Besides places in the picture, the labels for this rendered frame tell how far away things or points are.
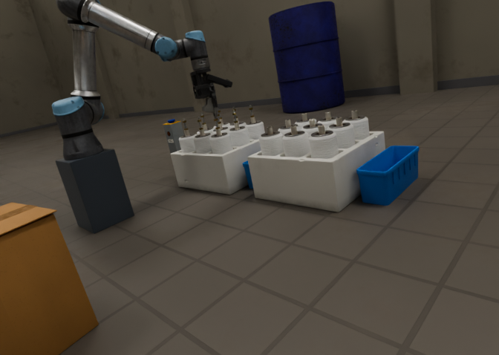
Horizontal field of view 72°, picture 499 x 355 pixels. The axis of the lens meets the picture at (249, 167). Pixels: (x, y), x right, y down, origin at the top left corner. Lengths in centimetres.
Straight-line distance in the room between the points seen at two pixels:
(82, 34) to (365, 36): 295
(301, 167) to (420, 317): 63
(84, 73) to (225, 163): 69
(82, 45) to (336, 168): 111
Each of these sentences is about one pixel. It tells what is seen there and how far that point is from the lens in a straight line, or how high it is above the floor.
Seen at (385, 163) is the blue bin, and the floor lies 7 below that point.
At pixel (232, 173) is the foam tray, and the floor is 9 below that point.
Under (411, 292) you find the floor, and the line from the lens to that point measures 84.
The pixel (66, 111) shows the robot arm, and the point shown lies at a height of 49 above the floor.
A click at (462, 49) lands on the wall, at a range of 366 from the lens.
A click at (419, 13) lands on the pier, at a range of 362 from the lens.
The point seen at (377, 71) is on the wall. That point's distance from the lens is 392.
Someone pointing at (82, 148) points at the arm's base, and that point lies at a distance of 149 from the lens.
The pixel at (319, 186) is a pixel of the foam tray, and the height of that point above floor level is 9.
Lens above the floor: 51
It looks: 16 degrees down
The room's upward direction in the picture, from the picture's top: 11 degrees counter-clockwise
